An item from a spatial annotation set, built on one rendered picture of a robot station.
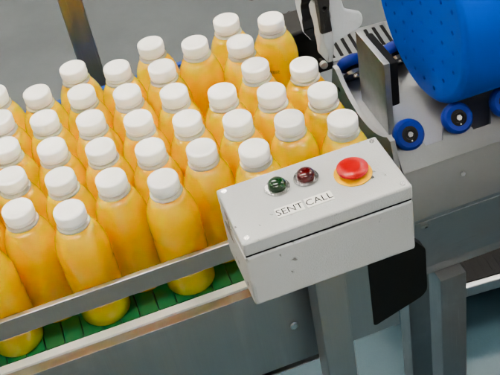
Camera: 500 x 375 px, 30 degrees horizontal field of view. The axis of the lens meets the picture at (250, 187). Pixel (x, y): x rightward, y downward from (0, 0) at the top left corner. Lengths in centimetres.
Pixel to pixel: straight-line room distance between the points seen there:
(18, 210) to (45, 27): 265
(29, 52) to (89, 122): 240
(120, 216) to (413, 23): 51
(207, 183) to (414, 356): 88
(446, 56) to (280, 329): 43
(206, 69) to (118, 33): 224
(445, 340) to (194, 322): 61
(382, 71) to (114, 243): 44
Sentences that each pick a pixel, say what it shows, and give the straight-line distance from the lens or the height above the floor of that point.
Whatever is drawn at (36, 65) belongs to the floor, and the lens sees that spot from 356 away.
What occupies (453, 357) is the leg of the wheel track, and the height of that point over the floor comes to 41.
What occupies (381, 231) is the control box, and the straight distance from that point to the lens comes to 107.
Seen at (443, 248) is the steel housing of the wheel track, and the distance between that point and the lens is 152.
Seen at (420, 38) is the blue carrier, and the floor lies 105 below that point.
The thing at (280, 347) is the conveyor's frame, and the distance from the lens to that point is 131.
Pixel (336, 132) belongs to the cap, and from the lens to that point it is 117.
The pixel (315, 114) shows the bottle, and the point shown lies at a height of 105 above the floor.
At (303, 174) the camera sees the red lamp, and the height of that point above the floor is 111.
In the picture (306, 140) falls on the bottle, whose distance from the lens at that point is 119.
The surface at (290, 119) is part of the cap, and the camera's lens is 118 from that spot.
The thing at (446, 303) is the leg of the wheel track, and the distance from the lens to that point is 163.
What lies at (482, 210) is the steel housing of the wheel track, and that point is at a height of 79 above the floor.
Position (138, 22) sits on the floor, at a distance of 364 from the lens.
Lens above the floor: 180
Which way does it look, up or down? 41 degrees down
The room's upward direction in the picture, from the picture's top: 12 degrees counter-clockwise
